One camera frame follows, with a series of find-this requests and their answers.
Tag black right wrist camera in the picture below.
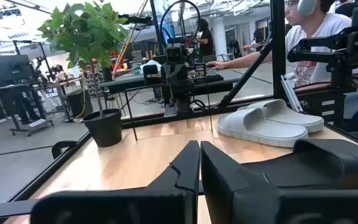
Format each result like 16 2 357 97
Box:
165 45 186 63

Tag white headphones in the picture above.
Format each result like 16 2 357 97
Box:
296 0 318 17

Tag black chair armrest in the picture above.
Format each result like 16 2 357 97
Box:
51 140 81 160

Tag silver aluminium bracket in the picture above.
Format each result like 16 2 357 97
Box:
280 73 304 113

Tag grey desk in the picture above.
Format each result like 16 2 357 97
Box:
98 67 275 96

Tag person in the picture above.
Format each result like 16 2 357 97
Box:
206 0 358 90
195 17 217 63

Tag black cabinet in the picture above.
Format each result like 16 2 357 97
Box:
64 88 93 119

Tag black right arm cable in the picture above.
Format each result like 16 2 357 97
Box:
159 0 201 47

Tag black rolling stand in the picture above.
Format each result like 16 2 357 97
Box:
0 81 55 137

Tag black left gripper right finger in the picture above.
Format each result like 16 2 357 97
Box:
200 140 358 224

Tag white rubber slide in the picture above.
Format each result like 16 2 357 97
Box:
216 106 309 148
237 98 325 134

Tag black monitor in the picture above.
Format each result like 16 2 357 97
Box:
0 54 37 89

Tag black drawer unit white labels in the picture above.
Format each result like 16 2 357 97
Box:
295 86 346 127

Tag black backlit keyboard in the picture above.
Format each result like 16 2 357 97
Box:
188 67 225 84

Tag potted green plant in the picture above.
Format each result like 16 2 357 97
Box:
37 1 129 148

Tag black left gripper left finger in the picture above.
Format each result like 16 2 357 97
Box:
30 139 201 224

